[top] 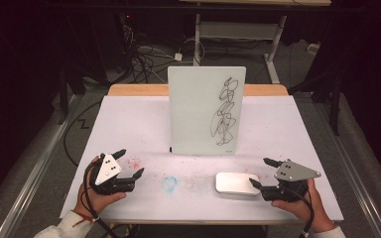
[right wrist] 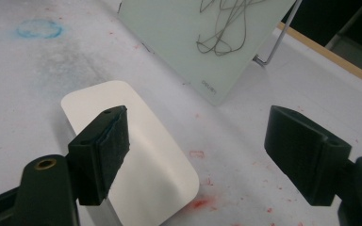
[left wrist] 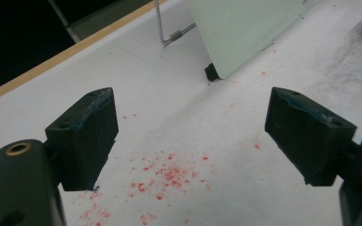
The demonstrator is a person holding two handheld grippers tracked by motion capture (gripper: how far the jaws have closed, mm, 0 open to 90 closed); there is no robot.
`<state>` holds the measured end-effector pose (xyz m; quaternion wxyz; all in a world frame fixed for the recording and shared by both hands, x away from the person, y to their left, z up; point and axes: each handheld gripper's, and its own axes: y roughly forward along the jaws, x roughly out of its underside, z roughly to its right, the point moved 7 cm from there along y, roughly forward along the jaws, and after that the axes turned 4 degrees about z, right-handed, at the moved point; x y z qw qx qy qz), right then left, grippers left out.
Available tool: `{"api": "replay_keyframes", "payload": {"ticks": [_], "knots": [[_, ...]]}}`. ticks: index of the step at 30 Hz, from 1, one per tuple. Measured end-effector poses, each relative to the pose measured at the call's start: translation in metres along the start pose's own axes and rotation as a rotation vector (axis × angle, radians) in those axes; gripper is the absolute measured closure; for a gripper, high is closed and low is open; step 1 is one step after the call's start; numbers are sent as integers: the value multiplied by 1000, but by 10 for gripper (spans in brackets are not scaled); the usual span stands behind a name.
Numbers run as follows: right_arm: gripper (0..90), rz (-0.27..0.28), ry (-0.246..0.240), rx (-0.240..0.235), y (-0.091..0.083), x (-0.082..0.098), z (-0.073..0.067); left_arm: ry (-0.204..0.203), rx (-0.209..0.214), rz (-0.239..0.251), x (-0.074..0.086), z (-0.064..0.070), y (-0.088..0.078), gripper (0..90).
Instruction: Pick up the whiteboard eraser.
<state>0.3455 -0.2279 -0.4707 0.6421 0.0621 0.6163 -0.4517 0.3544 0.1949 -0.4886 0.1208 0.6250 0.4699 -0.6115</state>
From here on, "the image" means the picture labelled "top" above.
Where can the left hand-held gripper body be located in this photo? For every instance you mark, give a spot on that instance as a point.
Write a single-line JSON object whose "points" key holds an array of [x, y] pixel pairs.
{"points": [[107, 168]]}

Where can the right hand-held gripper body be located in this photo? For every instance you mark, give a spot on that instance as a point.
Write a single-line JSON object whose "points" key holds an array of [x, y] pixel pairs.
{"points": [[291, 172]]}

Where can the white board eraser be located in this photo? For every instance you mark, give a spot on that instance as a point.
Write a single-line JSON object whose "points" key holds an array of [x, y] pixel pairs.
{"points": [[234, 183]]}

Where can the white glass whiteboard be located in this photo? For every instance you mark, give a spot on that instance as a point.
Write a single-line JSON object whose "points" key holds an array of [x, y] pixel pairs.
{"points": [[195, 109]]}

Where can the person's left hand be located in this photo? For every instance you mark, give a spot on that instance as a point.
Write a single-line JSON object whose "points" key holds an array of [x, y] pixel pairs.
{"points": [[94, 201]]}

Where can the person's right hand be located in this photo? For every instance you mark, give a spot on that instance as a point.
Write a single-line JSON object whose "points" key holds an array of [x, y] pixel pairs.
{"points": [[311, 205]]}

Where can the white table mat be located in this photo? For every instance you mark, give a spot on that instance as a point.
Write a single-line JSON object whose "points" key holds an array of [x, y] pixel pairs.
{"points": [[129, 132]]}

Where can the wooden table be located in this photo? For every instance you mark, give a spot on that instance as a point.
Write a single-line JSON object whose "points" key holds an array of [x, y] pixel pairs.
{"points": [[139, 90]]}

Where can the white power adapter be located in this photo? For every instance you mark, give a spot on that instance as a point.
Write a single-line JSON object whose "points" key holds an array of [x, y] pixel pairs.
{"points": [[178, 57]]}

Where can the white floor socket box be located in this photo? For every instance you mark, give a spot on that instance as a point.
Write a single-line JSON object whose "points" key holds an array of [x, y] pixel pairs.
{"points": [[313, 48]]}

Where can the metal floor rail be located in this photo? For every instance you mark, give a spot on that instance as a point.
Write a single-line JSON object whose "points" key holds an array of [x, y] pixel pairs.
{"points": [[36, 172], [354, 172]]}

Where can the white metal desk frame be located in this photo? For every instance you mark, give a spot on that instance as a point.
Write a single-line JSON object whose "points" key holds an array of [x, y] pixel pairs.
{"points": [[238, 29]]}

